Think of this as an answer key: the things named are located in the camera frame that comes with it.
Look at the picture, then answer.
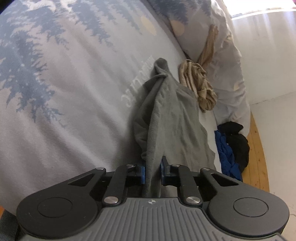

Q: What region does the blue forest print bedsheet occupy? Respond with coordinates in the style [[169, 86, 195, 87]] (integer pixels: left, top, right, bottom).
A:
[[1, 1, 211, 213]]

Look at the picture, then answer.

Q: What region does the blue forest print duvet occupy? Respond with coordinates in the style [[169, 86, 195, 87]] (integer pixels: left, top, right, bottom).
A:
[[149, 1, 251, 136]]

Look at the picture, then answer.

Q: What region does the blue garment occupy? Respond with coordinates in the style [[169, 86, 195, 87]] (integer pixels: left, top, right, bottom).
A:
[[214, 130, 242, 181]]

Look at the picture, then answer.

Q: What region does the grey t-shirt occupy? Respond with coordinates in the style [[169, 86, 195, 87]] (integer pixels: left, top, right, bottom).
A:
[[133, 58, 215, 198]]

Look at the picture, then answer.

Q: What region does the beige garment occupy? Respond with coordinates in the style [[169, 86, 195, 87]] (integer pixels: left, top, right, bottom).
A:
[[179, 25, 219, 113]]

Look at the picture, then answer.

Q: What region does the wooden headboard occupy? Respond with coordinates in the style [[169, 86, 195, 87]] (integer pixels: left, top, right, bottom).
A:
[[242, 113, 269, 192]]

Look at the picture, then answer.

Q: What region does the black garment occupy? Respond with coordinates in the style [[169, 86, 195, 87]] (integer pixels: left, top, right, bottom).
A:
[[218, 121, 250, 173]]

